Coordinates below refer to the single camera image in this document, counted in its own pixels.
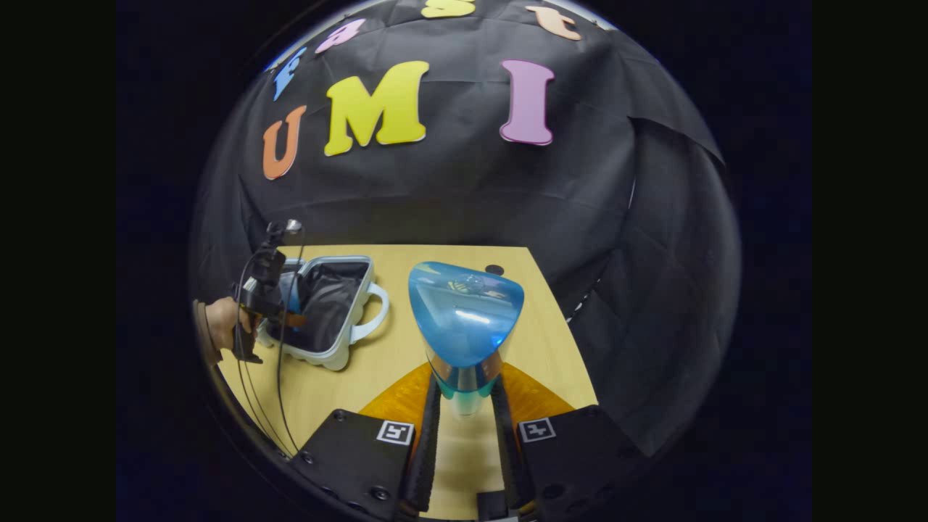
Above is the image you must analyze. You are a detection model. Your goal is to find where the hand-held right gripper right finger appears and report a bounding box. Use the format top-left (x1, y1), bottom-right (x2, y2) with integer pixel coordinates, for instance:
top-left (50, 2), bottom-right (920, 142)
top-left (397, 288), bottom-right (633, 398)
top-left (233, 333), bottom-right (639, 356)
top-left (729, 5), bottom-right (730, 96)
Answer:
top-left (490, 361), bottom-right (650, 521)

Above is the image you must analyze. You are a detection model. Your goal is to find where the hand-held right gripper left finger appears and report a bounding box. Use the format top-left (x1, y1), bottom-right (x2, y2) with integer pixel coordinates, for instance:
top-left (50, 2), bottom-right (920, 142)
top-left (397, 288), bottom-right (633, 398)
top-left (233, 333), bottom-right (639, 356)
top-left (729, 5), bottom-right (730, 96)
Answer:
top-left (289, 362), bottom-right (443, 521)

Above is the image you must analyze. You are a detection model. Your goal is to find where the light blue suitcase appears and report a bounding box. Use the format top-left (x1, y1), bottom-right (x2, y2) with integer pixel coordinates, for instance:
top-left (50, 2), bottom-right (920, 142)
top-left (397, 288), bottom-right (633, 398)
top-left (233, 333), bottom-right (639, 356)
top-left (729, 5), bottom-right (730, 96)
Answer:
top-left (254, 254), bottom-right (391, 372)

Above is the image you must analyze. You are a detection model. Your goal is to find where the blue teal cosmetic tube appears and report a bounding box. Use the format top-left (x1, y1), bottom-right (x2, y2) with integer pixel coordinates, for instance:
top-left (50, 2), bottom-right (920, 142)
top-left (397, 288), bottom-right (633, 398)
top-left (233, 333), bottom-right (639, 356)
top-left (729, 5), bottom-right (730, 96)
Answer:
top-left (407, 261), bottom-right (525, 419)

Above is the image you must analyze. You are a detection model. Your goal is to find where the black backdrop cloth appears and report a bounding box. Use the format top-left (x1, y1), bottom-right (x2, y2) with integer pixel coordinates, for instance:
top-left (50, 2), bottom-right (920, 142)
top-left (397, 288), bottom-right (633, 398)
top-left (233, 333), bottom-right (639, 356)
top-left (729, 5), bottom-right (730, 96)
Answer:
top-left (190, 0), bottom-right (742, 457)

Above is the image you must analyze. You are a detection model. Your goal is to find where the black cable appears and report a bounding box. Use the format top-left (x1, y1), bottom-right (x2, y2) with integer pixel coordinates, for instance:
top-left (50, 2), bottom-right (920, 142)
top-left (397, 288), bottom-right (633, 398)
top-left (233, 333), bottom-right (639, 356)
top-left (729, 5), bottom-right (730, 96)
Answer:
top-left (233, 250), bottom-right (291, 459)

